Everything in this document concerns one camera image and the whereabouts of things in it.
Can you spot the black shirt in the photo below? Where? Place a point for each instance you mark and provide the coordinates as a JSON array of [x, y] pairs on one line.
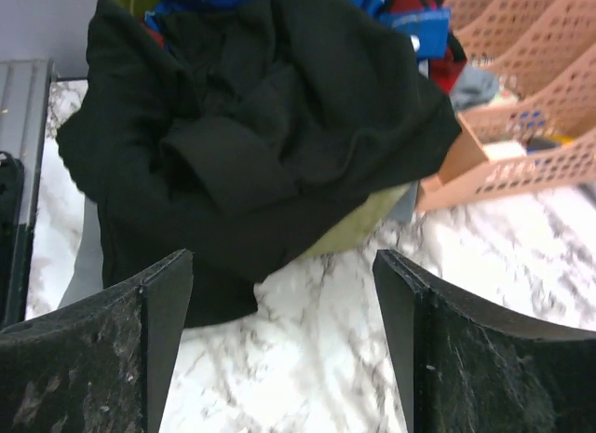
[[244, 153]]

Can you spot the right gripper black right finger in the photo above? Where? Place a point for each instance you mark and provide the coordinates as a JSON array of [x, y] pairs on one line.
[[465, 364]]

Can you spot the pink plastic file organizer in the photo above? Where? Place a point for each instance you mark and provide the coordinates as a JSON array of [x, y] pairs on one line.
[[542, 51]]

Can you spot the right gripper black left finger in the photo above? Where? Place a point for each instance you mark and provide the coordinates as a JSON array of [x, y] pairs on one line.
[[102, 364]]

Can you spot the green laundry basket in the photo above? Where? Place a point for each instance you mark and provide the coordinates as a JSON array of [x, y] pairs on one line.
[[346, 235]]

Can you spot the red plaid shirt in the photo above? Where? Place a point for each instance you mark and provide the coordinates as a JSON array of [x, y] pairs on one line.
[[429, 21]]

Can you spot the blue plaid shirt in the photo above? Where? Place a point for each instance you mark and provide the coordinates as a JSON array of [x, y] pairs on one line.
[[327, 24]]

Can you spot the aluminium rail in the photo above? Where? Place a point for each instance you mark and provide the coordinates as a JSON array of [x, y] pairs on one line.
[[24, 99]]

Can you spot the grey cloth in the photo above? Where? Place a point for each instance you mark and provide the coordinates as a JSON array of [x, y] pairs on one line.
[[473, 87]]

